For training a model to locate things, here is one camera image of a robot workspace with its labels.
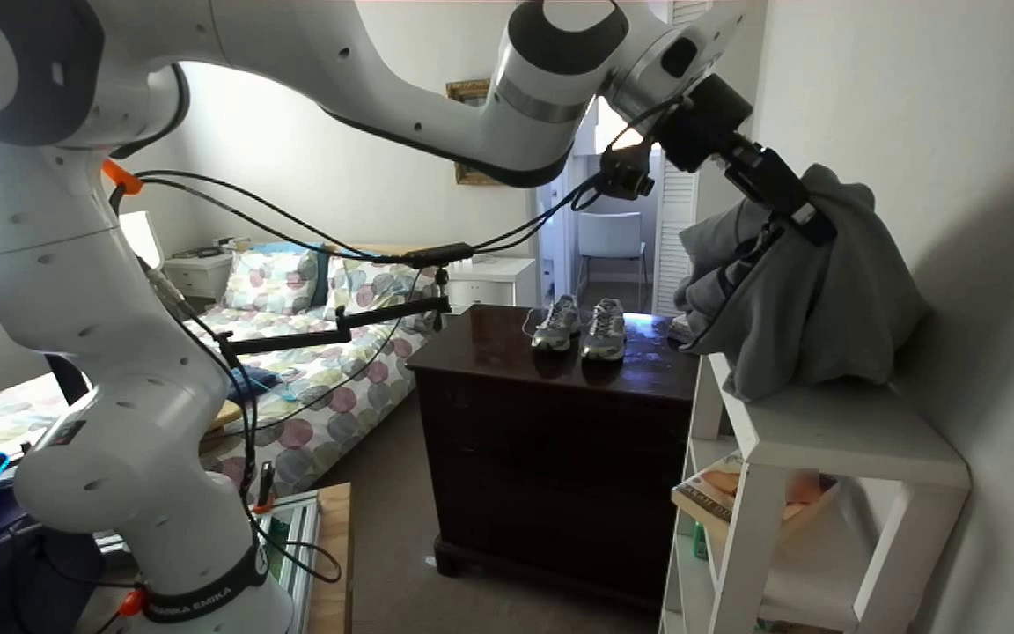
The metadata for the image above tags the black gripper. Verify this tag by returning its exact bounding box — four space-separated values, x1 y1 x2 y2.
651 74 840 249

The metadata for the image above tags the grey cloth hoodie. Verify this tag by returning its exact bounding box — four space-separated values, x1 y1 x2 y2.
673 164 931 401

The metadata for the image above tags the white shelf cabinet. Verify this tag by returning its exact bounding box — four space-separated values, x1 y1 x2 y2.
655 349 977 634

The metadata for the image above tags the dark brown table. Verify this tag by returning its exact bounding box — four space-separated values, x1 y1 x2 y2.
410 299 701 617

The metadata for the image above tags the floral patterned sofa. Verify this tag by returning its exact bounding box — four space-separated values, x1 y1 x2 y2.
183 241 448 502

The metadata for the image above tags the floral patterned cushion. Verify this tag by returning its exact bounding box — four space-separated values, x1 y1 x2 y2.
217 245 325 316

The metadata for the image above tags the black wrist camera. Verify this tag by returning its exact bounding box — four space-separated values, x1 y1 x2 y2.
595 139 659 201

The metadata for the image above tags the thick black cable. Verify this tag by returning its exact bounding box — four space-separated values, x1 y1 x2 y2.
129 108 688 268
129 164 622 268

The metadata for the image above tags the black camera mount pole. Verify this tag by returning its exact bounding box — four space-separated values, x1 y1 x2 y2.
214 293 453 359

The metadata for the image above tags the orange cable tie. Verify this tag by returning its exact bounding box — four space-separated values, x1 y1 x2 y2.
98 155 149 201

